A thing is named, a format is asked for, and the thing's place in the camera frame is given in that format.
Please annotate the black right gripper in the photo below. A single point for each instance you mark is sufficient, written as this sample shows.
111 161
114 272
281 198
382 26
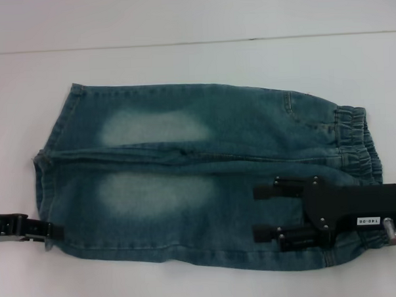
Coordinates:
351 207

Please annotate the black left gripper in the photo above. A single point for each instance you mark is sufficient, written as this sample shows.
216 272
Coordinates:
7 227

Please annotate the blue denim shorts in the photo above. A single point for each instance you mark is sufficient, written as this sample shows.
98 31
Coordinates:
217 128

